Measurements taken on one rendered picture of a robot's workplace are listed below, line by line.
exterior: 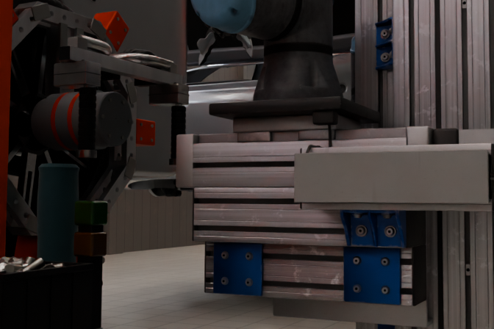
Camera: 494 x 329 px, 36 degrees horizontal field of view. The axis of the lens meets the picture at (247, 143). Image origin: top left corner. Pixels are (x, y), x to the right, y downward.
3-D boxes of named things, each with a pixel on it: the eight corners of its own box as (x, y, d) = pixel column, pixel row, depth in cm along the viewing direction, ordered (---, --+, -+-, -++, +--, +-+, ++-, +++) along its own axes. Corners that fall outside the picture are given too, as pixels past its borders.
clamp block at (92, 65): (68, 89, 166) (69, 65, 166) (101, 87, 162) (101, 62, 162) (52, 86, 161) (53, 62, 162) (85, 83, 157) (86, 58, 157)
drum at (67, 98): (67, 153, 193) (68, 98, 194) (134, 150, 183) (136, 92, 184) (26, 149, 181) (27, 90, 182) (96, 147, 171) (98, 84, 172)
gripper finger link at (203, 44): (184, 53, 204) (203, 25, 204) (194, 62, 209) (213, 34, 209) (192, 58, 202) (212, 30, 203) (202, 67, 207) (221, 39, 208)
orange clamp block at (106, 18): (95, 54, 206) (108, 31, 211) (118, 52, 202) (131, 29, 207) (81, 36, 201) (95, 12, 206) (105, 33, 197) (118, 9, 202)
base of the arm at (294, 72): (354, 110, 132) (354, 53, 133) (326, 99, 118) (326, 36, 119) (273, 114, 138) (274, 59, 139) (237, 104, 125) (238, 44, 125)
